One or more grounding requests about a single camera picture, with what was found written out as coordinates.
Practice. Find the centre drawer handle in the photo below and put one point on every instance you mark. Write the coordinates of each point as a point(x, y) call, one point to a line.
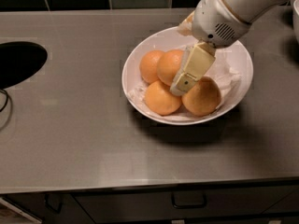
point(188, 200)

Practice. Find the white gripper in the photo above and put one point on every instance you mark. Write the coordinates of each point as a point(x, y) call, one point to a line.
point(215, 19)

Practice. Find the white ceramic bowl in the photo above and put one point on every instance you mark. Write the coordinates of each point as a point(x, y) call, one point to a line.
point(171, 38)

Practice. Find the white plastic bag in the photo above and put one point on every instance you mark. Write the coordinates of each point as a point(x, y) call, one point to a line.
point(228, 72)

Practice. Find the dark drawer front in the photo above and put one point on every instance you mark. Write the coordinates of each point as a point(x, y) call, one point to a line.
point(130, 207)

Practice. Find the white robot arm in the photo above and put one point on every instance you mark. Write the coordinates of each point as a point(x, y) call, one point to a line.
point(250, 10)

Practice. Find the drawer handle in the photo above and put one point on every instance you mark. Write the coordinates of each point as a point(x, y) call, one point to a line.
point(53, 202)
point(188, 200)

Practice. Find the orange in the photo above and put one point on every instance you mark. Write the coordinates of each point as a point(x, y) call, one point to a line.
point(203, 98)
point(160, 100)
point(169, 65)
point(148, 65)

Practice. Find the left drawer handle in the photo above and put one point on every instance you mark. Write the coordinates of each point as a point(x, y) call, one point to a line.
point(53, 202)

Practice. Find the black oval object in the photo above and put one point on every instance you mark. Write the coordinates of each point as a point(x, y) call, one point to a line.
point(20, 60)

